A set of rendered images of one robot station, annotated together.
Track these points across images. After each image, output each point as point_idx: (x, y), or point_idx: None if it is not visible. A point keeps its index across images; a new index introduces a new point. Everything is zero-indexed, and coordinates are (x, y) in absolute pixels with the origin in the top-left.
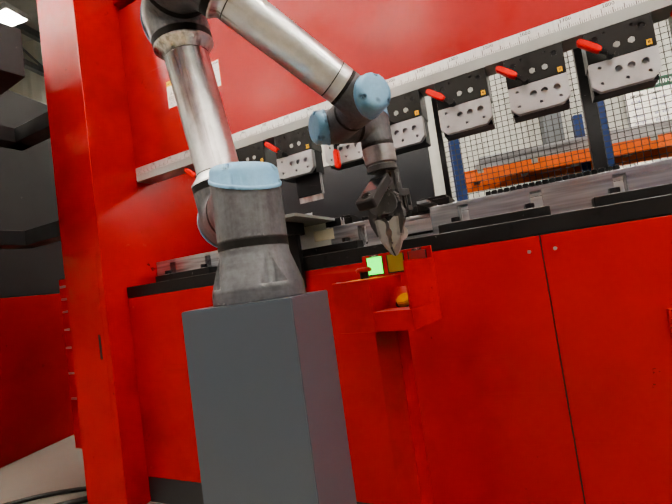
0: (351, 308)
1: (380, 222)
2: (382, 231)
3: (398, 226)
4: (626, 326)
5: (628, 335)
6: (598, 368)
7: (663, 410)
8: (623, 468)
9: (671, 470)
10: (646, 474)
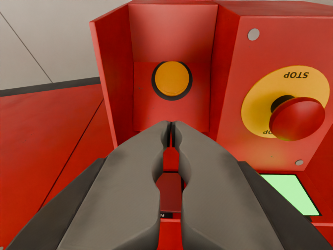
0: (284, 6)
1: (226, 232)
2: (211, 178)
3: (98, 183)
4: (13, 165)
5: (18, 159)
6: (56, 139)
7: (39, 124)
8: (81, 100)
9: (58, 103)
10: (71, 100)
